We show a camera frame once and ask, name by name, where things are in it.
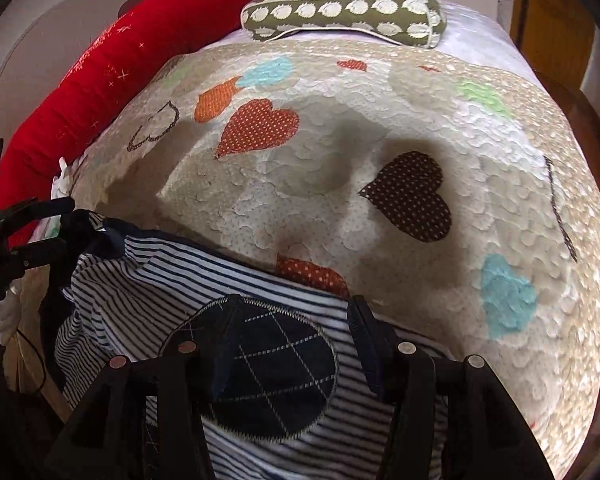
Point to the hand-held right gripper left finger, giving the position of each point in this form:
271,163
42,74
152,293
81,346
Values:
226,355

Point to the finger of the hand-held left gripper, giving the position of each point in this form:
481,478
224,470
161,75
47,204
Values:
35,208
32,256

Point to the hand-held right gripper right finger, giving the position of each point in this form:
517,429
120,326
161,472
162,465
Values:
364,350

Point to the navy white striped shirt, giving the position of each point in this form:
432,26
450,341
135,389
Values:
130,280

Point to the red bolster cushion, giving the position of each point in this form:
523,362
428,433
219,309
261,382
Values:
80,85

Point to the beige heart-patch quilt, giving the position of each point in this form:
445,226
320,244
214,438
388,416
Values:
330,185

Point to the green pillow with white circles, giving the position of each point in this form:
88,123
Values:
345,12

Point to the wooden door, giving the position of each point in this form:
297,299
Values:
550,20

